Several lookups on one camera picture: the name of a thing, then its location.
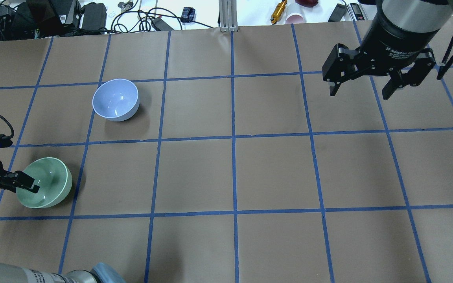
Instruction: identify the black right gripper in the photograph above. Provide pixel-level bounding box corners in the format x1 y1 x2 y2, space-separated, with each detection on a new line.
322 11 442 100

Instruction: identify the green bowl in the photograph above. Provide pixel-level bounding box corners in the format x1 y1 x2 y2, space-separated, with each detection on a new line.
16 157 72 208

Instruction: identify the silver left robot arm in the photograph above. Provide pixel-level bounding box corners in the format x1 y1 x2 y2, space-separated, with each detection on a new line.
0 157 124 283

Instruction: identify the blue bowl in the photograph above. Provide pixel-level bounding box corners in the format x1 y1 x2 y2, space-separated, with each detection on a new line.
92 78 140 122

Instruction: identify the yellow metal cylinder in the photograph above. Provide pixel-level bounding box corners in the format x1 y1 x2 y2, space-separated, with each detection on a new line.
270 0 287 25

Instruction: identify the black power adapter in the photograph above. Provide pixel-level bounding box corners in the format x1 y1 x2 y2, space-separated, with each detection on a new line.
81 2 107 35

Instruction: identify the small blue black box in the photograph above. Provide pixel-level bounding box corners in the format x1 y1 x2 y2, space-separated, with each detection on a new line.
180 7 196 23

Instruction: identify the aluminium frame post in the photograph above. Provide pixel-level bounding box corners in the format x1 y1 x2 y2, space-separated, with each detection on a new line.
219 0 239 32

